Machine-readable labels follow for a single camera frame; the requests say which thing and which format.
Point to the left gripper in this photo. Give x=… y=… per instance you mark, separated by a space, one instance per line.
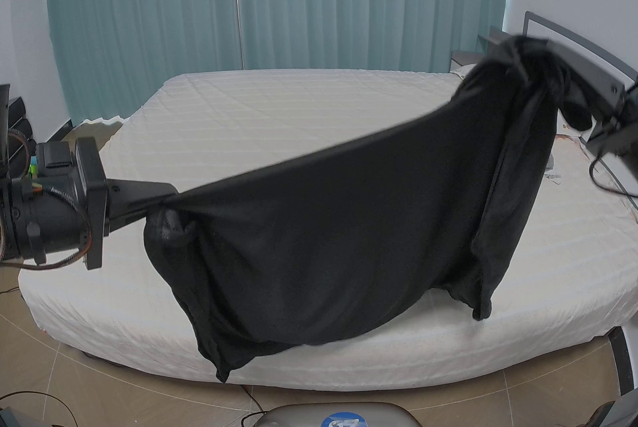
x=92 y=206

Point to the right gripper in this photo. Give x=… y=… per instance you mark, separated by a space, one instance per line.
x=623 y=138

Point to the black T-shirt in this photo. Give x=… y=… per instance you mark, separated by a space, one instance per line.
x=324 y=240

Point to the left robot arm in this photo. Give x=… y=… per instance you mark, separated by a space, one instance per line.
x=12 y=216

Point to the bed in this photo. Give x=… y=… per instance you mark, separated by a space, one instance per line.
x=299 y=116

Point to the grey bedside table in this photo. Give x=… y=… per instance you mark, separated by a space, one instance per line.
x=466 y=58

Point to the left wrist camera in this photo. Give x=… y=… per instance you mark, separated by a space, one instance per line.
x=55 y=158

